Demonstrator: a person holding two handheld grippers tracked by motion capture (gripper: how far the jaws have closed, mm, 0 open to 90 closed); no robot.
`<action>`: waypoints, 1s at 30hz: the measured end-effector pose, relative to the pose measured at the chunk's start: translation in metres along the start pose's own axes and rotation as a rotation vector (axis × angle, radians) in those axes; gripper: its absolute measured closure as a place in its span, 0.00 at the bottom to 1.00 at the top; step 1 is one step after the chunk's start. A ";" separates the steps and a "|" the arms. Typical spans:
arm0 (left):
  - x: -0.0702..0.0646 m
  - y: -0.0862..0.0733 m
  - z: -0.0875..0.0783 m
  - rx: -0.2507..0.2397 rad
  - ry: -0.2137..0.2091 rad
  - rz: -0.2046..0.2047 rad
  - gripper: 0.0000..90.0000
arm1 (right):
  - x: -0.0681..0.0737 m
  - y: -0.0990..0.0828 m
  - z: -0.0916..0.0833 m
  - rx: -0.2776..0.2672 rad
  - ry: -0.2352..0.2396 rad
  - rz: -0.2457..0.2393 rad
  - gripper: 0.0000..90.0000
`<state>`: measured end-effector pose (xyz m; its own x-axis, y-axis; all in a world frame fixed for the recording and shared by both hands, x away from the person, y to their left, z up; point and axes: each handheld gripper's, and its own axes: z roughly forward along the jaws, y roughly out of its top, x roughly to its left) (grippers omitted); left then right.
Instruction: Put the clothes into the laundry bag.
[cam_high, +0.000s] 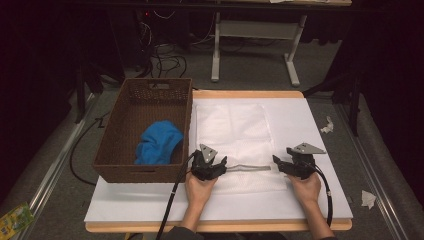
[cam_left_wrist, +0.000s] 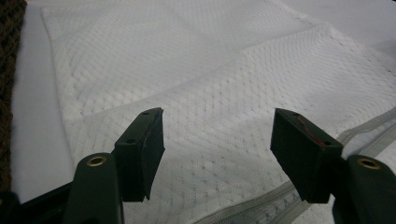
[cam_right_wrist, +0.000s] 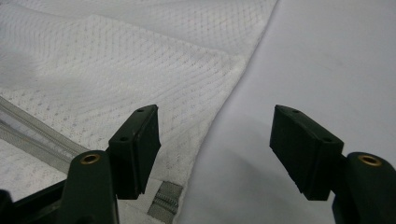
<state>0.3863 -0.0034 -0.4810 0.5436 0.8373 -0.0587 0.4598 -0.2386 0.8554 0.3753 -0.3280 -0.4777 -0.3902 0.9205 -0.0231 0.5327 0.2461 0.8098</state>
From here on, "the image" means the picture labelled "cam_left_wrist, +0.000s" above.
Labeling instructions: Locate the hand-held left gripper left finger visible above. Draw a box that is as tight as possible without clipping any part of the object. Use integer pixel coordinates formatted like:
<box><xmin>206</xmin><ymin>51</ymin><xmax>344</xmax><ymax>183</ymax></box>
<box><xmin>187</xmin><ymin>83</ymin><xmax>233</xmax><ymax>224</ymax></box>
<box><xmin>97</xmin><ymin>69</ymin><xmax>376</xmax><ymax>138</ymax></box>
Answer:
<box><xmin>62</xmin><ymin>106</ymin><xmax>166</xmax><ymax>224</ymax></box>

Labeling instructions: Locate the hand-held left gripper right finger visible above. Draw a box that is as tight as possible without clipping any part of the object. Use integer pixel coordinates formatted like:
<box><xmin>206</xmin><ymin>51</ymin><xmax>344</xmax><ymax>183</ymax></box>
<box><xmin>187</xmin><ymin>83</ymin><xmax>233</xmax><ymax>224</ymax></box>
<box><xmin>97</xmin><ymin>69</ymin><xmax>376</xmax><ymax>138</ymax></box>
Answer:
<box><xmin>269</xmin><ymin>107</ymin><xmax>396</xmax><ymax>224</ymax></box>

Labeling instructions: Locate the white mesh laundry bag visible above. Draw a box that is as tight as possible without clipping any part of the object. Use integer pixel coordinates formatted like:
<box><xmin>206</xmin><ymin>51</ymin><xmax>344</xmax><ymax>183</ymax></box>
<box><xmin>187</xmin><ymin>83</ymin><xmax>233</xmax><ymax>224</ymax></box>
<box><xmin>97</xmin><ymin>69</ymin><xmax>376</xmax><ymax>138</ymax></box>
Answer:
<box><xmin>40</xmin><ymin>0</ymin><xmax>396</xmax><ymax>224</ymax></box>

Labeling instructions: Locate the brown woven basket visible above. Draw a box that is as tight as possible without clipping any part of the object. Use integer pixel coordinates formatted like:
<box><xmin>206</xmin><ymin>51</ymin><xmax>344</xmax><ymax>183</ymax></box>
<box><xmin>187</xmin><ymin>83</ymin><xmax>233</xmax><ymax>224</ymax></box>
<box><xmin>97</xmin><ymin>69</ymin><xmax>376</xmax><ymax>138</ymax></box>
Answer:
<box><xmin>0</xmin><ymin>0</ymin><xmax>28</xmax><ymax>192</ymax></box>

